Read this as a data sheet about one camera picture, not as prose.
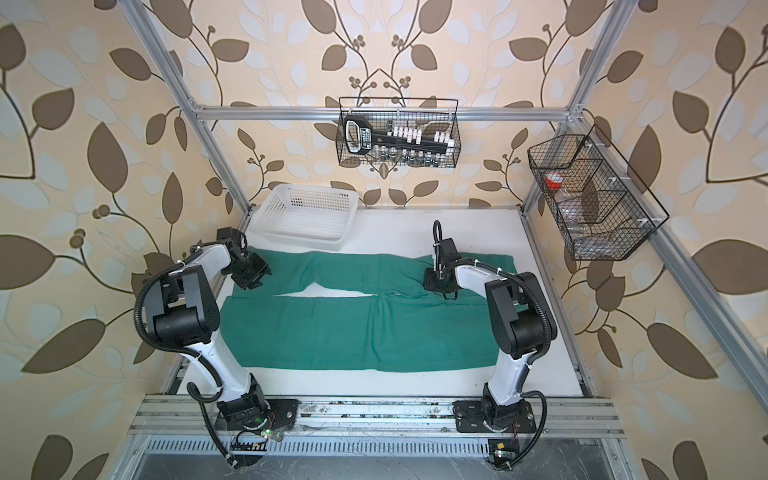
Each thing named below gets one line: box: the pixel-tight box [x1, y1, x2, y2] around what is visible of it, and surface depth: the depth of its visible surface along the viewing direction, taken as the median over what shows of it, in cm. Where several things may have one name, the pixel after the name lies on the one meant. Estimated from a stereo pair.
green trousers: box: [220, 248, 517, 373], surface depth 93 cm
